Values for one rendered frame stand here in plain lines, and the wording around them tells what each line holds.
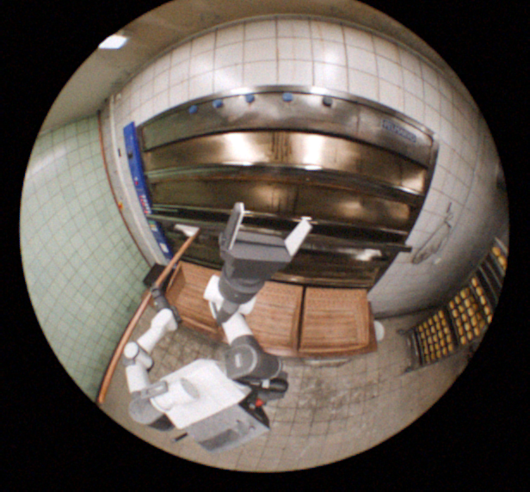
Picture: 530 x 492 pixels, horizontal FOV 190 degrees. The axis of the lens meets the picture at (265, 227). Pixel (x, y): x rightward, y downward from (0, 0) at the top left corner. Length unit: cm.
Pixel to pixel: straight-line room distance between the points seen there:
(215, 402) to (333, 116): 105
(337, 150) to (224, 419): 101
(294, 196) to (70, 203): 203
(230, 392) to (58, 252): 187
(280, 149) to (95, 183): 186
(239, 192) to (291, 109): 49
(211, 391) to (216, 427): 12
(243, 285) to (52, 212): 189
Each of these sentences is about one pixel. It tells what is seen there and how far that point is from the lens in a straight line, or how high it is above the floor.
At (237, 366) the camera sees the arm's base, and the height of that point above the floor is 140.
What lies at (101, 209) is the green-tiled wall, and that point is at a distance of 201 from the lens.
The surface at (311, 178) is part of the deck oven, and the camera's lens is 71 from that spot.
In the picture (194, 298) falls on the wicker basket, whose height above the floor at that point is 59.
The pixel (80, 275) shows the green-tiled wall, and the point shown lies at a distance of 208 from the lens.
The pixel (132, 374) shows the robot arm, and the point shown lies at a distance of 70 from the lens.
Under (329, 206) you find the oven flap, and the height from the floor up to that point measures 153.
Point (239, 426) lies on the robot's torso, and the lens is 50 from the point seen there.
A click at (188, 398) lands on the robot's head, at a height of 150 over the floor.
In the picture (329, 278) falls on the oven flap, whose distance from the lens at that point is 116.
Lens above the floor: 185
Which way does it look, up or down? 35 degrees down
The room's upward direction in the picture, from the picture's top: straight up
